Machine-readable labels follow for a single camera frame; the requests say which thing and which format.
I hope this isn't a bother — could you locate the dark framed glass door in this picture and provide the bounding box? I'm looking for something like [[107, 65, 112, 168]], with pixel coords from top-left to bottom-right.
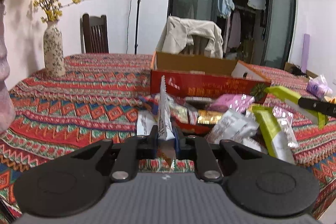
[[168, 0, 296, 69]]

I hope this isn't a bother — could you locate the white printed snack packet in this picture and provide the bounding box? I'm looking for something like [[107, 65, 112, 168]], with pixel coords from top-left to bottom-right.
[[205, 109, 259, 144]]

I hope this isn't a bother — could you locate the purple rolled mat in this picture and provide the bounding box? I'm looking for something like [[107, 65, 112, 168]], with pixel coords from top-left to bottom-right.
[[301, 34, 310, 73]]

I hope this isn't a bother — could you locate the silver snack packet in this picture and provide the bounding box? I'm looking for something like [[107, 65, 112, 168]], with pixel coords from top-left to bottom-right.
[[272, 106, 298, 148]]

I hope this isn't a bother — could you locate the green white snack bar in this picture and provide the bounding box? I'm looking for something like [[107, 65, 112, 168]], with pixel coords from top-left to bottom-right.
[[252, 106, 295, 164]]

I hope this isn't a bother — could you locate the beige jacket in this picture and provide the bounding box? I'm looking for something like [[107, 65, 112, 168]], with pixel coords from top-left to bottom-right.
[[156, 16, 223, 59]]

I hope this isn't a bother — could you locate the pink snack packet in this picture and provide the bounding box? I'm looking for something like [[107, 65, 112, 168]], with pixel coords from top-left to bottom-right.
[[207, 94, 255, 113]]

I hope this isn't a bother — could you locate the green white nut bar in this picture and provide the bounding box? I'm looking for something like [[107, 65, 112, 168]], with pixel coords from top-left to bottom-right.
[[265, 86, 329, 129]]

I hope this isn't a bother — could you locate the gold snack packet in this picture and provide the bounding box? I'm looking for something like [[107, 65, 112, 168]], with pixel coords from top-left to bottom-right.
[[197, 110, 223, 125]]

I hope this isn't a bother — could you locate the chair with beige jacket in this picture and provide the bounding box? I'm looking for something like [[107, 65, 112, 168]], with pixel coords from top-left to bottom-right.
[[180, 36, 211, 57]]

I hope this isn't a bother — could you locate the patterned red tablecloth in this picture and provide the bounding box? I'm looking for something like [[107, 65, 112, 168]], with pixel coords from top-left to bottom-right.
[[1, 54, 335, 219]]

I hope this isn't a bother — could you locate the dark wooden chair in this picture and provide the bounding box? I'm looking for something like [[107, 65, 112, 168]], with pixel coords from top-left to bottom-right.
[[81, 13, 109, 53]]

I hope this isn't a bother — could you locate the brown cardboard box on floor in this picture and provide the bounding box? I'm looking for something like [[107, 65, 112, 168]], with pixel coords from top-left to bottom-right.
[[284, 62, 318, 79]]

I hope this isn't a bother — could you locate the purple tissue pack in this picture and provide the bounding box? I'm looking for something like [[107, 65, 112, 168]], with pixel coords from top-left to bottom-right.
[[306, 75, 333, 101]]

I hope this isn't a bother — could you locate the pink glitter vase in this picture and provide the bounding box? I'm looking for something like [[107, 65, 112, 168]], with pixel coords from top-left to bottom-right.
[[0, 3, 15, 132]]

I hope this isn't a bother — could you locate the floral ceramic vase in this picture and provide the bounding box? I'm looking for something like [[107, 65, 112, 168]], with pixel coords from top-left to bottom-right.
[[43, 21, 66, 77]]

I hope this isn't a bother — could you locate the red orange cardboard box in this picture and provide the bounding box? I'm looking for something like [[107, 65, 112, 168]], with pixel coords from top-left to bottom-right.
[[150, 52, 271, 103]]

